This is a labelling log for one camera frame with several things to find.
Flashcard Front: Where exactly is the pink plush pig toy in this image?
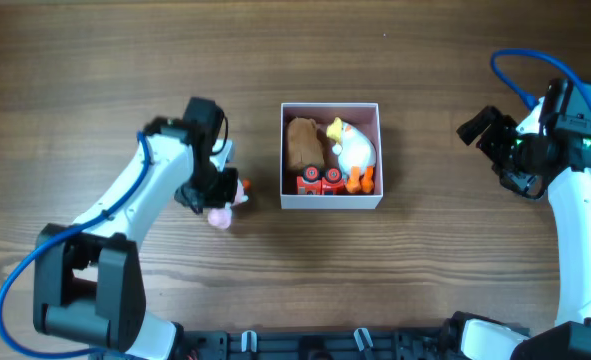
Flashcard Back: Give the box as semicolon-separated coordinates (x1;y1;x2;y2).
207;179;251;230

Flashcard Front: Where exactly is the red toy fire truck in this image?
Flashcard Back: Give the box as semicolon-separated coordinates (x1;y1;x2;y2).
296;165;346;195

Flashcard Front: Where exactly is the brown plush bear toy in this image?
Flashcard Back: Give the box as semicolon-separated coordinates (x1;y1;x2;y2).
285;117;325;172

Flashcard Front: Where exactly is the white plush duck toy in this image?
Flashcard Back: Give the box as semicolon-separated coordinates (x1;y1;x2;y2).
326;117;377;194

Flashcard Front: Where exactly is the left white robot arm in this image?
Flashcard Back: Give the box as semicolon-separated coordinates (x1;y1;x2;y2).
33;97;245;359

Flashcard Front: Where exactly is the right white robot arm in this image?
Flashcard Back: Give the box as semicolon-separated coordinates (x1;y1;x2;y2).
441;79;591;359

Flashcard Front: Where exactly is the white cardboard box pink interior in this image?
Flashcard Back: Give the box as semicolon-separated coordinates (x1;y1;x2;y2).
280;102;384;210

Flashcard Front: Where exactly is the left blue cable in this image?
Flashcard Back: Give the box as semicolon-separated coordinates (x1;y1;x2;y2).
0;130;154;360

